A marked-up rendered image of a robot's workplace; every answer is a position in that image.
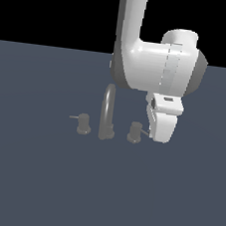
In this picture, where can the grey curved faucet spout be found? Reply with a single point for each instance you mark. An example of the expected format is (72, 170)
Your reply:
(107, 114)

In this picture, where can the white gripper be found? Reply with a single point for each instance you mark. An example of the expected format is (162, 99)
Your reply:
(164, 119)

